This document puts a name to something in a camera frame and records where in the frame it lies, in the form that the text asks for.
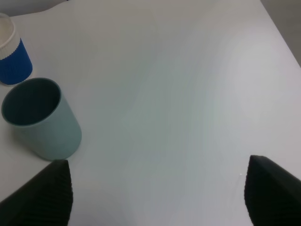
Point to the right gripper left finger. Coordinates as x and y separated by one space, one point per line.
45 200

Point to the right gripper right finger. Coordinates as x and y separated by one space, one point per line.
272 195

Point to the teal plastic cup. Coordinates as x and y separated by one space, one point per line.
41 119

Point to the blue white paper cup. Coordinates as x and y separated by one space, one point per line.
15 64

